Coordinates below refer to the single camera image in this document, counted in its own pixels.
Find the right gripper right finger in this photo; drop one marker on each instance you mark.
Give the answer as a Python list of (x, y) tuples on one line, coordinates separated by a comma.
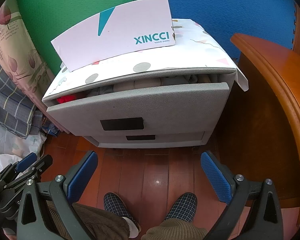
[(234, 192)]

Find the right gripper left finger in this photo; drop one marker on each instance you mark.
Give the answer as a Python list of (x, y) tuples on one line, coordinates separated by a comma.
[(66, 190)]

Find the red underwear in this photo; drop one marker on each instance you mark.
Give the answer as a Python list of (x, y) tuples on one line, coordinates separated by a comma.
[(67, 98)]

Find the wooden top drawer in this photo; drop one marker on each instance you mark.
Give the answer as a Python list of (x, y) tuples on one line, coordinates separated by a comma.
[(175, 109)]

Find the grey lower drawer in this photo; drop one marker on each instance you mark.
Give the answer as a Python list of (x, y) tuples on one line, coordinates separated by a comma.
[(158, 138)]

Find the left plaid slipper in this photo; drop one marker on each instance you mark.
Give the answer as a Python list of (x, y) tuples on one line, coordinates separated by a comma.
[(114, 204)]

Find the plaid slipper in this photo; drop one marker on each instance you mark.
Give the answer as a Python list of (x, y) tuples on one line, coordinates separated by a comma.
[(184, 208), (114, 204)]

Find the right plaid slipper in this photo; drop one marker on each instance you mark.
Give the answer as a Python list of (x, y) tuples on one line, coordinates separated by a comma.
[(184, 208)]

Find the blue packet on floor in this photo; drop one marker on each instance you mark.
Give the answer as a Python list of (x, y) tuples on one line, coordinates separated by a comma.
[(50, 129)]

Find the grey plaid blanket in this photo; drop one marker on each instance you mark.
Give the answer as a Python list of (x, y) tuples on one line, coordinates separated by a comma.
[(18, 114)]

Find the pink floral curtain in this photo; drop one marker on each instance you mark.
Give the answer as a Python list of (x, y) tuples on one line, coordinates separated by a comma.
[(20, 59)]

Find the white patterned cover cloth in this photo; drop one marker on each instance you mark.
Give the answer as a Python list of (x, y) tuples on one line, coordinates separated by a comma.
[(194, 48)]

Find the pink XINCCI shoe box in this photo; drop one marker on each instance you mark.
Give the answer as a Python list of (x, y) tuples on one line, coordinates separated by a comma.
[(125, 28)]

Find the brown corduroy left leg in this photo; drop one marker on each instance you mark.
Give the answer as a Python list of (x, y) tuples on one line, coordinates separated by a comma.
[(102, 224)]

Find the brown corduroy leg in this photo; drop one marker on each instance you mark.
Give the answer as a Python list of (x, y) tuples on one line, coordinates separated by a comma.
[(102, 224), (174, 229)]

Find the orange wooden bed frame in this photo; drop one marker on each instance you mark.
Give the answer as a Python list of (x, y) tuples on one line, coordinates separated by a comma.
[(280, 68)]

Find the brown corduroy right leg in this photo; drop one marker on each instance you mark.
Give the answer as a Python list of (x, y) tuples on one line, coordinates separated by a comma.
[(174, 229)]

